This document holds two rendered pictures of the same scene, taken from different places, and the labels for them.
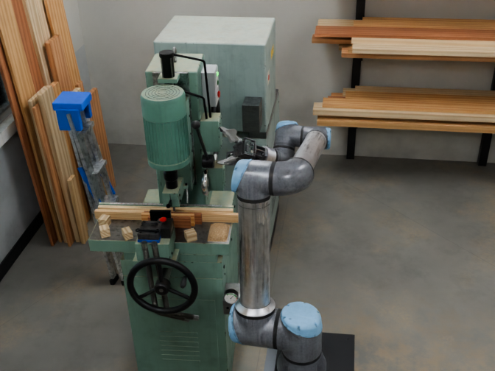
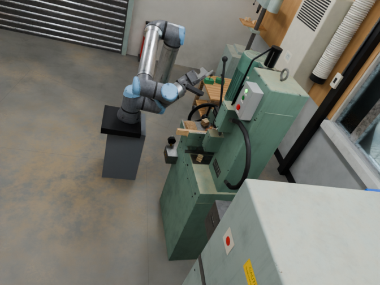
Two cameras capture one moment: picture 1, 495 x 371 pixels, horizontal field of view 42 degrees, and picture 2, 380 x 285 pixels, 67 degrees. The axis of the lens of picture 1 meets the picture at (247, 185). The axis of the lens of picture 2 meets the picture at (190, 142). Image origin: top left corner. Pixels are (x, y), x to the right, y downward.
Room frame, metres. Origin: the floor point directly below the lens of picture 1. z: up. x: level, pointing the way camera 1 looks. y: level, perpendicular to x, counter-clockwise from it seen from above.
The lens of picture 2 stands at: (3.65, -0.65, 2.02)
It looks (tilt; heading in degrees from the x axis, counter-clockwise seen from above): 38 degrees down; 150
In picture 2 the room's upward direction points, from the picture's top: 20 degrees clockwise
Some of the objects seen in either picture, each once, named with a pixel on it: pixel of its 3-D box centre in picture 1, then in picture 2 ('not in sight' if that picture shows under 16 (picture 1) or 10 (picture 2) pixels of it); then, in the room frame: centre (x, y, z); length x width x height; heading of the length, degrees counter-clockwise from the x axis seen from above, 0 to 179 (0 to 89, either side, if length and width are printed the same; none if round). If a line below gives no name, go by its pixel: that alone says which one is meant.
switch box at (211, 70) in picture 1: (210, 85); (247, 101); (2.64, 0.15, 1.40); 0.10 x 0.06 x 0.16; 175
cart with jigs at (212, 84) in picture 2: not in sight; (224, 103); (1.00, 1.14, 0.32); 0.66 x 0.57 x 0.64; 83
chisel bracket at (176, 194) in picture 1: (174, 193); not in sight; (2.36, 0.32, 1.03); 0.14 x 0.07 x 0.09; 175
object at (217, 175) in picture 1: (214, 175); (212, 141); (2.51, 0.15, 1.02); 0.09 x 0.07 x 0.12; 85
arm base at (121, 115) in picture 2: (301, 357); (129, 111); (1.75, -0.19, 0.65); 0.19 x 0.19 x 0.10
